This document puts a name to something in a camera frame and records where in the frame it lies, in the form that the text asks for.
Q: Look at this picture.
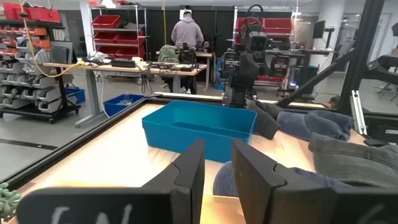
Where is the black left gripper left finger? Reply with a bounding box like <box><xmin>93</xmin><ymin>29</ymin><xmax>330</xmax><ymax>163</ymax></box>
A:
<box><xmin>17</xmin><ymin>139</ymin><xmax>206</xmax><ymax>224</ymax></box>

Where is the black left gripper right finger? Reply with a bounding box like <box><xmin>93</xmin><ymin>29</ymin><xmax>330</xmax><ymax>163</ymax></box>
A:
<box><xmin>232</xmin><ymin>139</ymin><xmax>398</xmax><ymax>224</ymax></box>

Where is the charcoal baseball cap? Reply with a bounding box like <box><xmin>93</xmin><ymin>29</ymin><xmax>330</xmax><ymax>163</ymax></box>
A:
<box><xmin>247</xmin><ymin>99</ymin><xmax>284</xmax><ymax>140</ymax></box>

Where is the blue denim baseball cap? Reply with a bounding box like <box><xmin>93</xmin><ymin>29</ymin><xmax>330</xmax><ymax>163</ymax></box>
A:
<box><xmin>276</xmin><ymin>110</ymin><xmax>355</xmax><ymax>141</ymax></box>

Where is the blue plastic bin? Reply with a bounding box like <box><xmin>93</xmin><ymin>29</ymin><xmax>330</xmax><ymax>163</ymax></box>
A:
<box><xmin>141</xmin><ymin>100</ymin><xmax>258</xmax><ymax>164</ymax></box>

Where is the black workbench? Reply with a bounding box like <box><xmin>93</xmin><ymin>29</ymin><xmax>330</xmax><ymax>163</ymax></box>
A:
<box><xmin>264</xmin><ymin>47</ymin><xmax>340</xmax><ymax>104</ymax></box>

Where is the person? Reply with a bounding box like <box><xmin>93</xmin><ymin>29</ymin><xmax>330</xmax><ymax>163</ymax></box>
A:
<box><xmin>170</xmin><ymin>11</ymin><xmax>205</xmax><ymax>94</ymax></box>

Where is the green backpack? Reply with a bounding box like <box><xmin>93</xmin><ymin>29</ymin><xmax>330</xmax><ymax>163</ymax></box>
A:
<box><xmin>157</xmin><ymin>44</ymin><xmax>181</xmax><ymax>65</ymax></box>

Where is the black monitor on stand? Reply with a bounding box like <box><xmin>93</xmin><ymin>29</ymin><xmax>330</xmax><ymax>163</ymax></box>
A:
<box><xmin>312</xmin><ymin>19</ymin><xmax>336</xmax><ymax>50</ymax></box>

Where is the black rectangular case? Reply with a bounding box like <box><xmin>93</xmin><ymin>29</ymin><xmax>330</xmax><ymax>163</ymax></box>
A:
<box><xmin>111</xmin><ymin>58</ymin><xmax>137</xmax><ymax>68</ymax></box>

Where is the small blue floor crate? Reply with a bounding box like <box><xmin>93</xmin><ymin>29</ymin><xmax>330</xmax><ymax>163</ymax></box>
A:
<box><xmin>64</xmin><ymin>86</ymin><xmax>86</xmax><ymax>105</ymax></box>

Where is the long wooden desk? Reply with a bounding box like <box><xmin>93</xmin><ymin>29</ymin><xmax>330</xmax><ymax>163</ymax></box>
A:
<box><xmin>42</xmin><ymin>60</ymin><xmax>208</xmax><ymax>129</ymax></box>

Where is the rack with grey storage bins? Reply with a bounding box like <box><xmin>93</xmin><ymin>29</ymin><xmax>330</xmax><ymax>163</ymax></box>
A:
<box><xmin>0</xmin><ymin>2</ymin><xmax>82</xmax><ymax>125</ymax></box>

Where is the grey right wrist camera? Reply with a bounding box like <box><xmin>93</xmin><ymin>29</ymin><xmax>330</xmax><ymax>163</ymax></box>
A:
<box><xmin>247</xmin><ymin>30</ymin><xmax>269</xmax><ymax>53</ymax></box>

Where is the wire shelf with red bins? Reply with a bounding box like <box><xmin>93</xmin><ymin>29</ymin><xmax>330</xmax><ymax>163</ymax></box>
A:
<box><xmin>88</xmin><ymin>3</ymin><xmax>149</xmax><ymax>62</ymax></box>
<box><xmin>232</xmin><ymin>5</ymin><xmax>300</xmax><ymax>91</ymax></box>

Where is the white cable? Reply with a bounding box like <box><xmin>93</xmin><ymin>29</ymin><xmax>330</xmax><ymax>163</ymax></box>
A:
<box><xmin>99</xmin><ymin>73</ymin><xmax>111</xmax><ymax>118</ymax></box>

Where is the silver metal bracket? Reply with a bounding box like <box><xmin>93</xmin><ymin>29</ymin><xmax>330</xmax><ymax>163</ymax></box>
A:
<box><xmin>350</xmin><ymin>90</ymin><xmax>368</xmax><ymax>136</ymax></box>

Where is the black aluminium table frame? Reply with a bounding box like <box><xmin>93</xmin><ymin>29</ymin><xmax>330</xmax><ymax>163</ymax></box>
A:
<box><xmin>0</xmin><ymin>0</ymin><xmax>398</xmax><ymax>190</ymax></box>

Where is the yellow cable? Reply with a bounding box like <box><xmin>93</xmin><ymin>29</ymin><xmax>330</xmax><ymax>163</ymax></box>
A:
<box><xmin>17</xmin><ymin>0</ymin><xmax>86</xmax><ymax>78</ymax></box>

